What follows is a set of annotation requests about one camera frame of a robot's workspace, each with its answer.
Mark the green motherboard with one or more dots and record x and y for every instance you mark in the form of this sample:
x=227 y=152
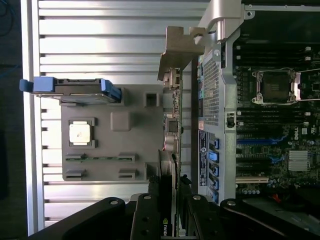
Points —
x=275 y=120

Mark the grey parts rack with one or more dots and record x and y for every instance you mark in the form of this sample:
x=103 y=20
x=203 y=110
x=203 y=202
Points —
x=120 y=145

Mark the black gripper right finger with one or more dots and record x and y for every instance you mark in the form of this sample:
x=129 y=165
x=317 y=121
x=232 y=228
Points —
x=202 y=220

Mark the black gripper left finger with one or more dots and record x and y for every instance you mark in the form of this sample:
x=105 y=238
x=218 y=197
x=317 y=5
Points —
x=145 y=217

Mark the silver chipset heatsink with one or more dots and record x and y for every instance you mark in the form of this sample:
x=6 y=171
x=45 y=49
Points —
x=299 y=160

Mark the silver cpu chip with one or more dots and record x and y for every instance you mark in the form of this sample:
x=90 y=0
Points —
x=79 y=133

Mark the socket locking lever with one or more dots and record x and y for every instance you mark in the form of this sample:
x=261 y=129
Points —
x=310 y=71

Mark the white pci slot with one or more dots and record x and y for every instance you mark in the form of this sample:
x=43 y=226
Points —
x=252 y=179

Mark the cpu socket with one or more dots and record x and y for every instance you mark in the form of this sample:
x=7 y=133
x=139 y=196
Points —
x=272 y=86

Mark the metal socket cover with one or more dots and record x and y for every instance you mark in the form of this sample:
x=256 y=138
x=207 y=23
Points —
x=297 y=85

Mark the hard disk with blue carrier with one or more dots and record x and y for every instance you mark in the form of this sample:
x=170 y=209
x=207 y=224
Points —
x=42 y=83

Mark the open dark pc case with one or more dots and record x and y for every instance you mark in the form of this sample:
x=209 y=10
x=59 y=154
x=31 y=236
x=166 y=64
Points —
x=230 y=100

